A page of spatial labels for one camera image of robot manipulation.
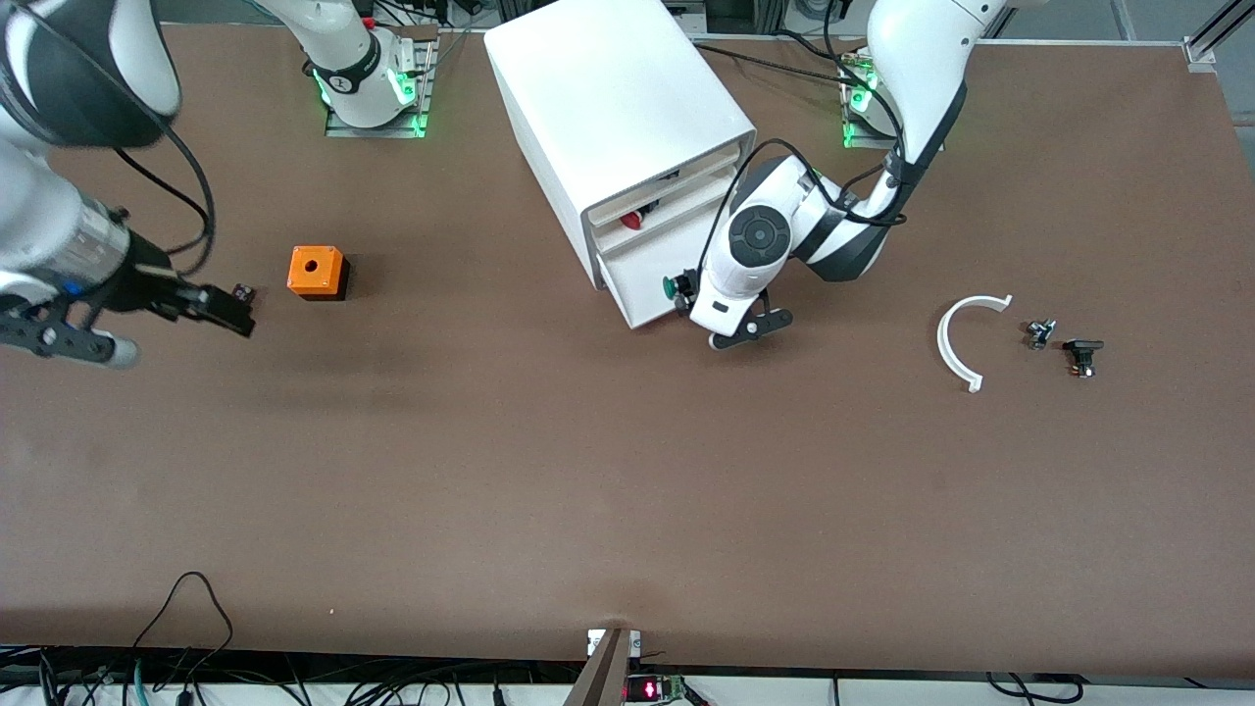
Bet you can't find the lowest white drawer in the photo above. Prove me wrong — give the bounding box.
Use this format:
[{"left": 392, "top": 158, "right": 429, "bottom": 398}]
[{"left": 596, "top": 191, "right": 709, "bottom": 330}]

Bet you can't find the middle white drawer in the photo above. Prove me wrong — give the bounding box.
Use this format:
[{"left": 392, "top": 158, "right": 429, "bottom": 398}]
[{"left": 590, "top": 172, "right": 736, "bottom": 258}]

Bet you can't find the highest white drawer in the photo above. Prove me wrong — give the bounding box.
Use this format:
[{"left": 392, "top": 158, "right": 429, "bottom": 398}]
[{"left": 586, "top": 140, "right": 743, "bottom": 225}]

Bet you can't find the white drawer cabinet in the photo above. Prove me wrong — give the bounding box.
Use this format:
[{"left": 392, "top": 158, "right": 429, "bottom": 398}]
[{"left": 483, "top": 0, "right": 758, "bottom": 292}]

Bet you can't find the red LED circuit board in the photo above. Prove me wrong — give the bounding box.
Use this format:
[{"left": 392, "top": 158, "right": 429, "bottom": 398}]
[{"left": 625, "top": 675, "right": 687, "bottom": 705}]

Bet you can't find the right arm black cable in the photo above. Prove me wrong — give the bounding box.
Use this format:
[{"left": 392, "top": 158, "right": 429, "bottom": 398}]
[{"left": 113, "top": 123, "right": 217, "bottom": 281}]

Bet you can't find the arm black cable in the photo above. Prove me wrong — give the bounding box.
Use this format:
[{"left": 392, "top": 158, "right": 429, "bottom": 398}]
[
  {"left": 721, "top": 138, "right": 908, "bottom": 272},
  {"left": 113, "top": 123, "right": 217, "bottom": 281}
]

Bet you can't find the orange button enclosure box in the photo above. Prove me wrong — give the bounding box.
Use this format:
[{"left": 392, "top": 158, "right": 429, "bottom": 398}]
[{"left": 287, "top": 245, "right": 351, "bottom": 302}]

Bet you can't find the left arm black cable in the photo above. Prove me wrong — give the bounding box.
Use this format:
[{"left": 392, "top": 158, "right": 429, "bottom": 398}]
[{"left": 721, "top": 138, "right": 908, "bottom": 272}]

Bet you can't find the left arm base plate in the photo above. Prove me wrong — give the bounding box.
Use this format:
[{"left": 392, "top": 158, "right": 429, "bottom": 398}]
[{"left": 838, "top": 44, "right": 947, "bottom": 151}]

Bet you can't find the white half ring clamp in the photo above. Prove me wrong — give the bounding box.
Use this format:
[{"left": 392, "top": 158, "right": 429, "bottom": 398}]
[{"left": 936, "top": 293, "right": 1014, "bottom": 394}]

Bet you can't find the black cable on tabletop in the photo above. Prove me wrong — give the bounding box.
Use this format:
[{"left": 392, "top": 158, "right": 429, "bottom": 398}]
[{"left": 686, "top": 39, "right": 854, "bottom": 89}]

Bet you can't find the thin black looped cable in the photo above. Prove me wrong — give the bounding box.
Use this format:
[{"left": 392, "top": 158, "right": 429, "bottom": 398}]
[{"left": 132, "top": 572, "right": 236, "bottom": 680}]

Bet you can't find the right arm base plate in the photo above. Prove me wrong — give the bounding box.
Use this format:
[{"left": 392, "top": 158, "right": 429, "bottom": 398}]
[{"left": 324, "top": 25, "right": 438, "bottom": 139}]

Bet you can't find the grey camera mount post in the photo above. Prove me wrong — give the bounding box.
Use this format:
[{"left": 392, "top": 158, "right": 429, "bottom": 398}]
[{"left": 564, "top": 628, "right": 643, "bottom": 706}]

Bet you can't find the aluminium frame profile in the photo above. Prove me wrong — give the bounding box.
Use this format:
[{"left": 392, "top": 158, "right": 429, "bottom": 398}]
[{"left": 1183, "top": 0, "right": 1255, "bottom": 63}]

